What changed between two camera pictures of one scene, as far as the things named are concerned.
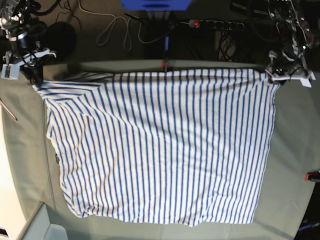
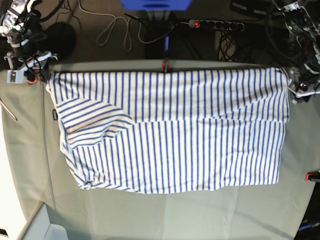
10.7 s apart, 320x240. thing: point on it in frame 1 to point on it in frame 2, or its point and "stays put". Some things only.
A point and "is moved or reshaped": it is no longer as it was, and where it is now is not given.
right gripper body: x=296 y=73 to x=304 y=83
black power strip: x=214 y=24 stays put
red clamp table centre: x=165 y=66 stays put
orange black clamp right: x=313 y=176 stays put
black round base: x=61 y=38 stays put
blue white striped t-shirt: x=184 y=146 is moved or reshaped
